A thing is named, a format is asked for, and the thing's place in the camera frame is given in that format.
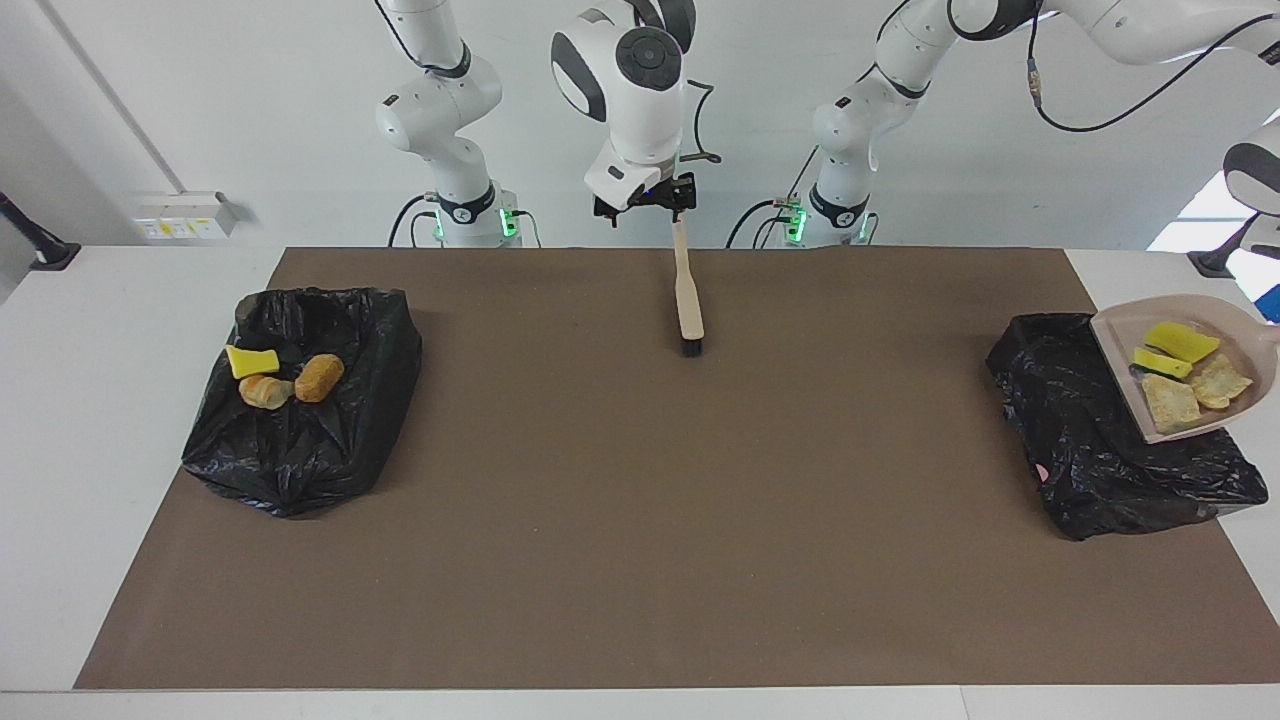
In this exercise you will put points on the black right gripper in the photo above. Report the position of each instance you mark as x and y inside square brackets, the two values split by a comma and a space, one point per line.
[662, 192]

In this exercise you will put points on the beige brush black bristles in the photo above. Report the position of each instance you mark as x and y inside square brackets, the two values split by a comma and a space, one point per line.
[688, 300]

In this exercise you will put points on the brown bread-like lump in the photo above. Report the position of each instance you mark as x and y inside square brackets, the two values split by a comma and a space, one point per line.
[320, 378]

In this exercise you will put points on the beige orange foam lump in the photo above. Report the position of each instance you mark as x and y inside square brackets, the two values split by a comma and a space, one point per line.
[265, 392]

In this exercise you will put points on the small yellow green sponge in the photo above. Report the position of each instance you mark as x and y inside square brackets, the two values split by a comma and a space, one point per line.
[250, 362]

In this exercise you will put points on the beige plastic dustpan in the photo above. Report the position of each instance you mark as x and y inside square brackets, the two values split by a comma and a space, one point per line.
[1120, 345]

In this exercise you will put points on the yellow sponge green backing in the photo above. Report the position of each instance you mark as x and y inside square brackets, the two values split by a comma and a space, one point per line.
[1160, 362]

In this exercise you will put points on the large yellow sponge piece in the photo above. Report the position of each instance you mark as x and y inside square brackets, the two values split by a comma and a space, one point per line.
[1182, 340]

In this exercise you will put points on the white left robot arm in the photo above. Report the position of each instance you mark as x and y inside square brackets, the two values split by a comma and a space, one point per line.
[880, 110]

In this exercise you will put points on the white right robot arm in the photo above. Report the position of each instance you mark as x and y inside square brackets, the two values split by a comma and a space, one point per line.
[630, 100]

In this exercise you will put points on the black bagged trash bin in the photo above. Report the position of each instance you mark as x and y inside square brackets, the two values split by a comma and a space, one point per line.
[290, 460]

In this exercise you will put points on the black bagged bin pink patch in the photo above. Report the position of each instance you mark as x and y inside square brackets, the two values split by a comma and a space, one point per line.
[1090, 440]

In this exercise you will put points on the brown table mat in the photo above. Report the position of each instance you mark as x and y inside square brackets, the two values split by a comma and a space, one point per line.
[640, 600]

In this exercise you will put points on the blue object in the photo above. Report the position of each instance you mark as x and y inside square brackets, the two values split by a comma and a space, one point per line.
[1273, 305]

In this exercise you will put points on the white wall outlet box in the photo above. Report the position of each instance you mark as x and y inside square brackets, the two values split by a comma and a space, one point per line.
[180, 225]

